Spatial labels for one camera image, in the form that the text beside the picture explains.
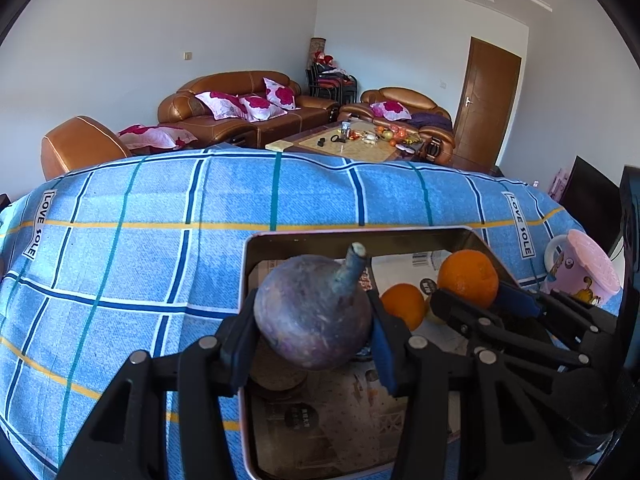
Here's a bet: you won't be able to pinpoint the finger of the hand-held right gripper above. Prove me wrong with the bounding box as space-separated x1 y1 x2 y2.
432 290 591 371
497 282 601 346

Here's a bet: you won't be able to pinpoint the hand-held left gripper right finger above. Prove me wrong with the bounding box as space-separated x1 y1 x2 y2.
367 292 571 480

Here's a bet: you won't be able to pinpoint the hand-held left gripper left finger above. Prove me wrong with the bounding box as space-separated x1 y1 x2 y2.
55 305 261 480

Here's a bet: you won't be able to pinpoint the orange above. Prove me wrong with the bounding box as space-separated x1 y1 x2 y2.
436 249 500 309
380 283 427 332

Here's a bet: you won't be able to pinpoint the purple passion fruit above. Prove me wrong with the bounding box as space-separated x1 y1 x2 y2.
253 242 376 372

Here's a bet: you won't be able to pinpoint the white and pink cardboard box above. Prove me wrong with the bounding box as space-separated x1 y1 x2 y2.
241 226 506 480

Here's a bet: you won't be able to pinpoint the pink cartoon mug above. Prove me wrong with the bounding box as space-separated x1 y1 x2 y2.
542 229 623 308

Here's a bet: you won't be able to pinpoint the black television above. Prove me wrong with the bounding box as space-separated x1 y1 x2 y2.
559 155 622 256

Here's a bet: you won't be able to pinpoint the blue plaid tablecloth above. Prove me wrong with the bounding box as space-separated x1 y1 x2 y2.
0 152 626 480

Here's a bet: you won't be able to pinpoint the purple blanket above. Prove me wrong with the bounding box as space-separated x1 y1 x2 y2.
410 110 453 133

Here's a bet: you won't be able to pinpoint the pile of small table clutter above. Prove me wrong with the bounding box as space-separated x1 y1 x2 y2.
340 121 426 153

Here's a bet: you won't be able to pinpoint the brown wooden door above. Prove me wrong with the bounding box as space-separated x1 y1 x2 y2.
452 36 522 171

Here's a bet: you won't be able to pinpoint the white pink floral pillow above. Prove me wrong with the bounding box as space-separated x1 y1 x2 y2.
117 124 198 151
239 94 286 122
370 100 412 121
195 91 248 121
263 77 302 111

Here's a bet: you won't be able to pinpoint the wooden coffee table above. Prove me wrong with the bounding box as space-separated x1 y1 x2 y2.
265 120 426 163

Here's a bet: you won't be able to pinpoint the brown leather small sofa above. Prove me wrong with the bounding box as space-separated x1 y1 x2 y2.
339 87 455 165

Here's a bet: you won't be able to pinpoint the brown leather three-seat sofa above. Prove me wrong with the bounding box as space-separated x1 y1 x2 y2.
157 71 341 150

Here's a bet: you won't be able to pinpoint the black stacked chairs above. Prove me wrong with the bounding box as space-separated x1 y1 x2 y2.
306 66 358 107

